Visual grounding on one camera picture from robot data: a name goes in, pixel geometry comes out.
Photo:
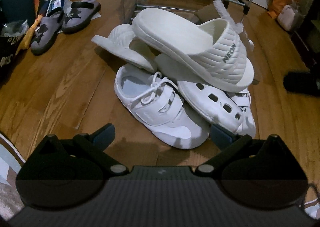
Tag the black printed bag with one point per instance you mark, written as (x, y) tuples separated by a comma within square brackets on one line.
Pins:
[(10, 51)]

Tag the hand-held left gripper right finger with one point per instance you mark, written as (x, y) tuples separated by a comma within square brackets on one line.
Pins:
[(220, 135)]

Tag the white cloth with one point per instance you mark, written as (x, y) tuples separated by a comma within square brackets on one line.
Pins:
[(10, 182)]

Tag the clear plastic packet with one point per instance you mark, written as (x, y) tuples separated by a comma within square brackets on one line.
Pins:
[(58, 1)]

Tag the white clog with purple charms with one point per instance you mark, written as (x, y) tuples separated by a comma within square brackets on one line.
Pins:
[(205, 102)]

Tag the white ribbed slide sandal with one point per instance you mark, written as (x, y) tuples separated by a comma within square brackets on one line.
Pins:
[(200, 49), (117, 41)]

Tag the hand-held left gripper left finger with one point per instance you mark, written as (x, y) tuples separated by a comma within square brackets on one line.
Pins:
[(105, 134)]

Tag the dark blue folder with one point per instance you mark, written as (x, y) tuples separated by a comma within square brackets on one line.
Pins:
[(17, 1)]

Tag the pink bag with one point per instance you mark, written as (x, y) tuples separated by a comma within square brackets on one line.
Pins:
[(287, 16)]

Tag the grey clog with dark print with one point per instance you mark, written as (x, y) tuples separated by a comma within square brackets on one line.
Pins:
[(46, 34), (75, 20)]

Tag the tablet box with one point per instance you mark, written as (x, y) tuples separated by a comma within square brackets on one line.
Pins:
[(43, 4)]

